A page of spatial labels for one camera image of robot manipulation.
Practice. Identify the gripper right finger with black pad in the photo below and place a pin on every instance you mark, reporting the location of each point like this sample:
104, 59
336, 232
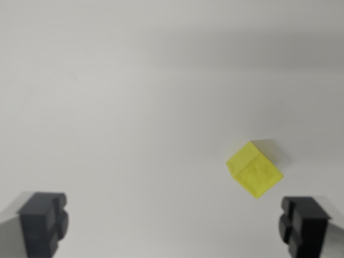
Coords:
306, 228

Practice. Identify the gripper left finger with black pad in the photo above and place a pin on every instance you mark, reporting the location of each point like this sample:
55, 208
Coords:
40, 225

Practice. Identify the yellow cube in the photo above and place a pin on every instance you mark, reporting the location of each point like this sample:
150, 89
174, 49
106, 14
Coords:
254, 172

